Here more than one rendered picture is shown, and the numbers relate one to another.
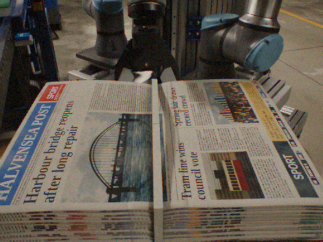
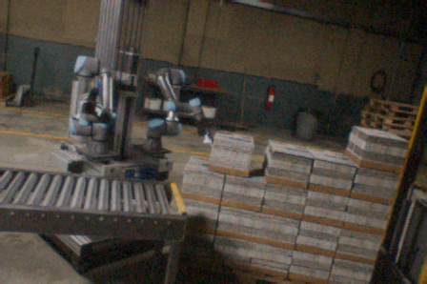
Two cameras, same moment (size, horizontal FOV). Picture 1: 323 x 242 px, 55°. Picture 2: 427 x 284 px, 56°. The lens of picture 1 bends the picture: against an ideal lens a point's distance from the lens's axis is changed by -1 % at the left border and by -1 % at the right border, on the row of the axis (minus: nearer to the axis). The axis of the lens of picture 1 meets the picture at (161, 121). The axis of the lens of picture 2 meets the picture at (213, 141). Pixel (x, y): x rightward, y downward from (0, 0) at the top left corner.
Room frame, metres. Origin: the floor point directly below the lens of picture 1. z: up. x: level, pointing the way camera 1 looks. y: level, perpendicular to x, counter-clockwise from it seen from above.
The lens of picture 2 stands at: (0.33, 2.88, 1.62)
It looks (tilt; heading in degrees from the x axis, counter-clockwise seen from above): 12 degrees down; 273
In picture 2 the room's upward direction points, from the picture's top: 10 degrees clockwise
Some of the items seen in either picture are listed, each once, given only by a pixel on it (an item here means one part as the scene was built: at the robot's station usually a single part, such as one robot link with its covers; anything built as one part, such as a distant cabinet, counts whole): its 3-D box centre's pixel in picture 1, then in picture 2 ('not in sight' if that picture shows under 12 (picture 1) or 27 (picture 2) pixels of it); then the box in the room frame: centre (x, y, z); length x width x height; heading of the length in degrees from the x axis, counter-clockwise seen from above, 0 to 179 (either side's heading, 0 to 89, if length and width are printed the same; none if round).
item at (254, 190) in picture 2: not in sight; (254, 226); (0.07, 0.01, 0.42); 1.17 x 0.39 x 0.83; 2
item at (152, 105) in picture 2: not in sight; (182, 99); (1.69, -5.87, 0.55); 1.80 x 0.70 x 1.09; 19
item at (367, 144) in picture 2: not in sight; (356, 216); (-0.65, -0.01, 0.65); 0.39 x 0.30 x 1.29; 92
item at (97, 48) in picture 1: (111, 40); (98, 145); (1.28, 0.21, 0.87); 0.15 x 0.15 x 0.10
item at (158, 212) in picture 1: (156, 186); not in sight; (0.35, 0.01, 0.95); 0.29 x 0.01 x 0.23; 2
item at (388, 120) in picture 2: not in sight; (394, 132); (-3.02, -6.04, 0.65); 1.33 x 0.94 x 1.30; 23
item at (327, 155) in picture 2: not in sight; (329, 155); (-0.35, 0.02, 1.06); 0.37 x 0.28 x 0.01; 93
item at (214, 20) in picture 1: (220, 35); (156, 128); (0.97, -0.19, 0.98); 0.13 x 0.12 x 0.14; 36
